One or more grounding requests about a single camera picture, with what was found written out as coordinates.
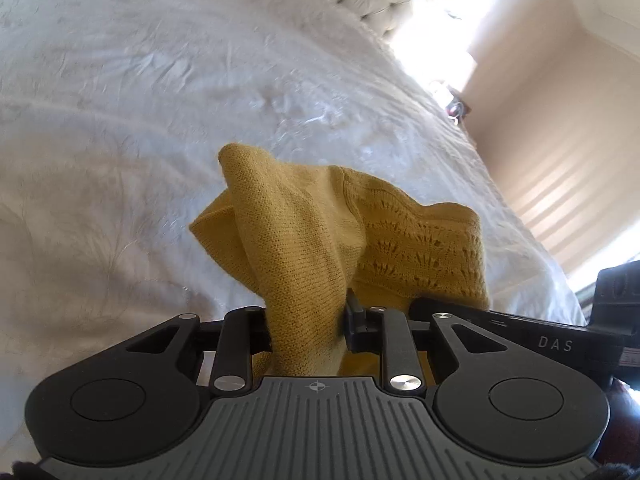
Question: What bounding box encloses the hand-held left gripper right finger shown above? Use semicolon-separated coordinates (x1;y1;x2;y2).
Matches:
344;287;507;394

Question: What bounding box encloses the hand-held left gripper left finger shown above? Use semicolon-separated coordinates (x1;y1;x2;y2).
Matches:
125;307;274;394

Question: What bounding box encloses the mustard yellow knit sweater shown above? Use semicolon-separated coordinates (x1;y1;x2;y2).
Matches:
189;143;492;378

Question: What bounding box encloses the person's right forearm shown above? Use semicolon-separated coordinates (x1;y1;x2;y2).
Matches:
606;379;640;467

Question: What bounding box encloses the small dark bedside object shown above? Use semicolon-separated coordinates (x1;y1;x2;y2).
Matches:
443;85;473;122

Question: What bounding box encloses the white embroidered bedspread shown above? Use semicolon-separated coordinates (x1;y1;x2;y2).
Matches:
0;0;587;461

